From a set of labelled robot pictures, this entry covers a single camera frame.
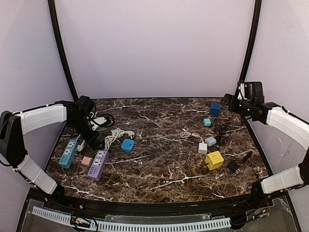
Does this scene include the purple power strip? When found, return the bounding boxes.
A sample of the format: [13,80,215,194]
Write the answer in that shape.
[88,149,109,181]

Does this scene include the pink charger plug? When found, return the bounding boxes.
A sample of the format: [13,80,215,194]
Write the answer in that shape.
[81,156,92,167]

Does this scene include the yellow cube socket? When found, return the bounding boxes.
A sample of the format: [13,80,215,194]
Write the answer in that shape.
[205,151,224,171]

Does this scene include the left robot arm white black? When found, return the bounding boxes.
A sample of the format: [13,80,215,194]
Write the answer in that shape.
[0,96,103,197]

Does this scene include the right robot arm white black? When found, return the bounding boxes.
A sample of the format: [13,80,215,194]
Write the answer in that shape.
[222,82,309,195]

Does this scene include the black plug adapter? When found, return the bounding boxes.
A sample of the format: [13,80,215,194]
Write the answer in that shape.
[227,160,240,174]

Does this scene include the dark blue cube socket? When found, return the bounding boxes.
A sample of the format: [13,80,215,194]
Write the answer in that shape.
[209,102,221,117]

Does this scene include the teal small charger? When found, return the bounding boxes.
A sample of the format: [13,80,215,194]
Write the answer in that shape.
[203,118,213,127]

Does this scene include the teal power strip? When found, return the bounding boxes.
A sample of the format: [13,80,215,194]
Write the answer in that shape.
[59,140,79,169]

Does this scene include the blue flat adapter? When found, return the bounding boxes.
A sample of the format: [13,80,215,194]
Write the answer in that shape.
[121,139,135,152]

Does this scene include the light blue charger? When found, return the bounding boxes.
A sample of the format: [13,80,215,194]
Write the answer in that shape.
[205,137,217,146]

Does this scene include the white charger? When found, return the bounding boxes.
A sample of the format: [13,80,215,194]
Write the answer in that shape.
[198,143,208,154]

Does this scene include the white teal strip cord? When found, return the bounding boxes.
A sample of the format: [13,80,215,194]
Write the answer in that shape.
[76,135,85,152]

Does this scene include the white coiled power cord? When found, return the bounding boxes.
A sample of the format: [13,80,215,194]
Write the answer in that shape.
[103,127,137,149]

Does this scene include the pink white usb cable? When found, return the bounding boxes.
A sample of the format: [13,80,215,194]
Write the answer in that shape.
[181,130,205,143]

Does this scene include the black front aluminium rail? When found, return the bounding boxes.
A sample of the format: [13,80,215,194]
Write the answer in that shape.
[37,194,265,217]

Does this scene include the right black frame post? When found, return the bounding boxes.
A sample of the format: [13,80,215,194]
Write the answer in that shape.
[239,0,262,82]

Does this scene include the black frame post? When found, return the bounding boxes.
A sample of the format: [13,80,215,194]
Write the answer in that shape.
[239,0,262,82]
[47,0,78,101]

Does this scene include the white slotted cable duct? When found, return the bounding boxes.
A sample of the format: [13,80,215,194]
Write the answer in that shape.
[31,206,231,232]

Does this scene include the left black frame post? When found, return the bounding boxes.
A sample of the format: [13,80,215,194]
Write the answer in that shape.
[47,0,78,101]

